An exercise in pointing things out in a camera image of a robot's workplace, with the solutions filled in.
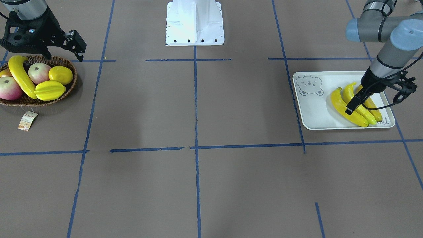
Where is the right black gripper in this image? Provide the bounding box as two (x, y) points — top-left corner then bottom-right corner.
(1, 7), (87, 62)

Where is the yellow lemon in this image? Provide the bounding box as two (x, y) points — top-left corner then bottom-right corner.
(48, 66), (73, 85)

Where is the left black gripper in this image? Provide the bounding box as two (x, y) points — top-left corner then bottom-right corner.
(345, 68), (387, 115)

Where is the yellow banana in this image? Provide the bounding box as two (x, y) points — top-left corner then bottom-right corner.
(356, 84), (383, 122)
(9, 55), (37, 99)
(330, 87), (369, 128)
(342, 82), (376, 127)

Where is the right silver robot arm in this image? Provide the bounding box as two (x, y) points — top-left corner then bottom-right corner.
(1, 0), (87, 62)

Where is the orange yellow mango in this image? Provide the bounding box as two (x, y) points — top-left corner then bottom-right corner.
(0, 69), (12, 77)

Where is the red yellow apple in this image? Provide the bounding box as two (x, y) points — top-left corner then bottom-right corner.
(0, 77), (23, 100)
(28, 63), (51, 85)

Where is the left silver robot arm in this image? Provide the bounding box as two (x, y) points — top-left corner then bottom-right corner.
(345, 0), (423, 115)

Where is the white camera stand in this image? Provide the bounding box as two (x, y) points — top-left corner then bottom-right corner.
(165, 0), (225, 46)

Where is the basket paper tag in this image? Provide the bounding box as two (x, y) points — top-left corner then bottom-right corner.
(17, 111), (38, 132)

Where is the yellow bell pepper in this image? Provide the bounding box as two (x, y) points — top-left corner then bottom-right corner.
(35, 80), (66, 101)

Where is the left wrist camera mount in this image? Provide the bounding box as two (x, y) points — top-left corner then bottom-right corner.
(382, 71), (417, 105)

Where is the white bear tray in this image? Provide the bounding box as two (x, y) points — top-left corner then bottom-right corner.
(293, 71), (396, 130)

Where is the brown wicker basket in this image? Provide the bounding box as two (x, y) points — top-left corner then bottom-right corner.
(0, 55), (78, 107)

